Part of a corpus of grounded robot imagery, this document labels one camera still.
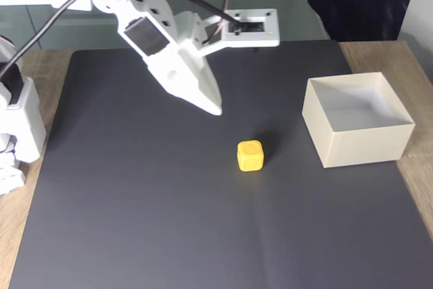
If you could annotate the white open box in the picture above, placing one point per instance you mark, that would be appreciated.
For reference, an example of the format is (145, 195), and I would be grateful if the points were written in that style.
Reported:
(365, 148)

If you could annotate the dark grey mat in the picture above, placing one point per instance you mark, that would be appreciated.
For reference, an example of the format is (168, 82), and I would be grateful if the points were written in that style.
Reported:
(203, 218)

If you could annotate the yellow cube block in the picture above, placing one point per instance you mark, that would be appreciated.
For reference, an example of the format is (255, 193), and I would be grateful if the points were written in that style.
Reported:
(250, 157)

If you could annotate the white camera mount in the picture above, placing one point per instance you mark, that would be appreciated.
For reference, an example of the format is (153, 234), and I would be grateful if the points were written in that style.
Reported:
(270, 32)

